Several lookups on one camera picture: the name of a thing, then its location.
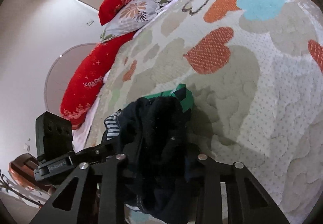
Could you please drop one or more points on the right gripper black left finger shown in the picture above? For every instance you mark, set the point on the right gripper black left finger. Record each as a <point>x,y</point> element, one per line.
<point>90,194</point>

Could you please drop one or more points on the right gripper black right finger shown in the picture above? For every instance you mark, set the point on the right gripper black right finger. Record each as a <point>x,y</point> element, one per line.
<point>247,200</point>

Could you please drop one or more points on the navy striped pants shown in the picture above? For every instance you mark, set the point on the navy striped pants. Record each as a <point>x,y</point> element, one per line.
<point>163,173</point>

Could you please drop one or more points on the pink bed sheet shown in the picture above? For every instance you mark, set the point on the pink bed sheet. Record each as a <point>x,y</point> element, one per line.
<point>80,135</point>

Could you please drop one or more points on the red long pillow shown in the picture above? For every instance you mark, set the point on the red long pillow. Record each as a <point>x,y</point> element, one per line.
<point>86,83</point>

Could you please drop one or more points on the round headboard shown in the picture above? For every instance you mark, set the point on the round headboard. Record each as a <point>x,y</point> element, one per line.
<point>61,73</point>

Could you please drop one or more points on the heart patterned quilt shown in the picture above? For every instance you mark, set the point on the heart patterned quilt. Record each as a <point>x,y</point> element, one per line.
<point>254,68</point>

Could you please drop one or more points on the floral grey pillow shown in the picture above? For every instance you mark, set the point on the floral grey pillow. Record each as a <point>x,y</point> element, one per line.
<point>135,15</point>

